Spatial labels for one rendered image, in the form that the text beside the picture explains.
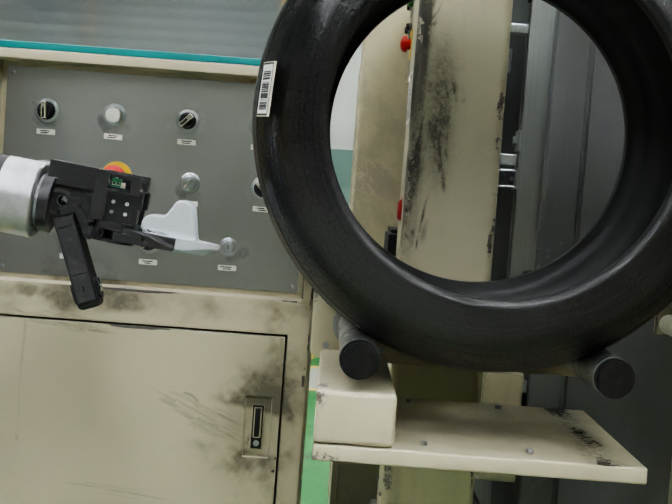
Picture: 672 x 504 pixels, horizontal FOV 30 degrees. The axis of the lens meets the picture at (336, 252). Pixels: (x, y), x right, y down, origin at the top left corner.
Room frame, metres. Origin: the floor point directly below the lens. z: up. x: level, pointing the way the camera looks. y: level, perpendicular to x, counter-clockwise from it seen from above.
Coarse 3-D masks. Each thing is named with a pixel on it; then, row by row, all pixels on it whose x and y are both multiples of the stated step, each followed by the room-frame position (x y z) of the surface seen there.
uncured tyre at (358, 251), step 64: (320, 0) 1.36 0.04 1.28; (384, 0) 1.62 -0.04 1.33; (576, 0) 1.62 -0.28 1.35; (640, 0) 1.36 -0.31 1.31; (320, 64) 1.36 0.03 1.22; (640, 64) 1.62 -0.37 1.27; (256, 128) 1.40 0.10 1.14; (320, 128) 1.35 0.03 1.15; (640, 128) 1.62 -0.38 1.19; (320, 192) 1.36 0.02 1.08; (640, 192) 1.62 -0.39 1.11; (320, 256) 1.37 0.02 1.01; (384, 256) 1.35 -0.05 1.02; (576, 256) 1.62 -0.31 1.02; (640, 256) 1.35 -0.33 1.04; (384, 320) 1.37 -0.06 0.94; (448, 320) 1.36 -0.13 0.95; (512, 320) 1.36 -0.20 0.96; (576, 320) 1.36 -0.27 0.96; (640, 320) 1.39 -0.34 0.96
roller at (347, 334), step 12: (348, 324) 1.53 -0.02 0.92; (348, 336) 1.42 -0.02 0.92; (360, 336) 1.39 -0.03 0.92; (348, 348) 1.36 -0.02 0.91; (360, 348) 1.36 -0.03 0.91; (372, 348) 1.36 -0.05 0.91; (348, 360) 1.36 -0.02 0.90; (360, 360) 1.36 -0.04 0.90; (372, 360) 1.36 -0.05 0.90; (348, 372) 1.36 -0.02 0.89; (360, 372) 1.36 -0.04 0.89; (372, 372) 1.36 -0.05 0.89
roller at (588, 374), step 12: (576, 360) 1.47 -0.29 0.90; (588, 360) 1.42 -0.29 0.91; (600, 360) 1.38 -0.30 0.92; (612, 360) 1.36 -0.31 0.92; (576, 372) 1.48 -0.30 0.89; (588, 372) 1.40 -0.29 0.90; (600, 372) 1.36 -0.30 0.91; (612, 372) 1.36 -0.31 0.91; (624, 372) 1.36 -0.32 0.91; (600, 384) 1.36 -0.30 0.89; (612, 384) 1.36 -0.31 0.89; (624, 384) 1.36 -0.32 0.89; (612, 396) 1.36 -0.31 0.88
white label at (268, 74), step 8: (264, 64) 1.39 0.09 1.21; (272, 64) 1.36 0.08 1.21; (264, 72) 1.38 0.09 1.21; (272, 72) 1.36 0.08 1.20; (264, 80) 1.38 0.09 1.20; (272, 80) 1.35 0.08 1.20; (264, 88) 1.38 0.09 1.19; (272, 88) 1.36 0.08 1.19; (264, 96) 1.37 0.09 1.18; (264, 104) 1.37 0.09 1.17; (264, 112) 1.36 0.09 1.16
